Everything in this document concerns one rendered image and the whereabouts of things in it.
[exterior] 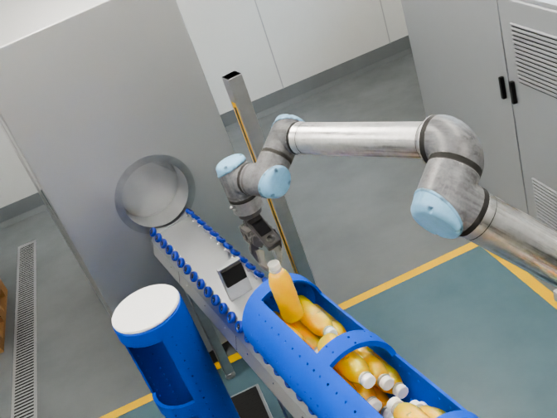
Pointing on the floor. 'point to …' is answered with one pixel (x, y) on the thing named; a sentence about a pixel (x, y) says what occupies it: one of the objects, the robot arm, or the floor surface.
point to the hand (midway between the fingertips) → (273, 264)
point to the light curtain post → (288, 230)
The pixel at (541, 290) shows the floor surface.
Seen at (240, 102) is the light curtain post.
